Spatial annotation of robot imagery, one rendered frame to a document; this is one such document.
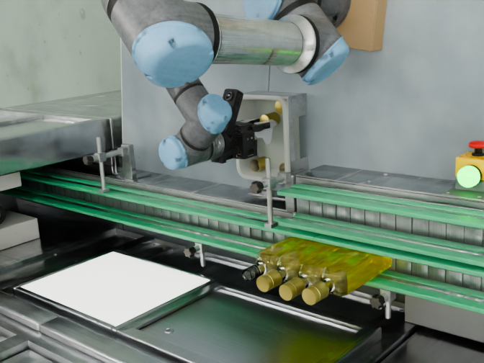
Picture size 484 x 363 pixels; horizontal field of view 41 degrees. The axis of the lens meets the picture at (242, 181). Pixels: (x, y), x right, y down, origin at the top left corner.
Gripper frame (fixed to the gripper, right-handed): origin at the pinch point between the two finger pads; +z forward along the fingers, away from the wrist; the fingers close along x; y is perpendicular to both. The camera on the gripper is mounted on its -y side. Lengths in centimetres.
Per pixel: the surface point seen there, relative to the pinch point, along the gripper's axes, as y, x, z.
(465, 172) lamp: 6, 55, -5
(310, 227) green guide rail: 20.4, 23.8, -15.7
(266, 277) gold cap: 25, 27, -35
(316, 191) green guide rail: 13.3, 22.8, -11.3
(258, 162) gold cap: 11.9, -4.8, 1.5
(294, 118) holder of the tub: -1.0, 8.7, 0.2
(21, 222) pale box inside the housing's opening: 35, -84, -26
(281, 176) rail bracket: 11.1, 12.5, -10.6
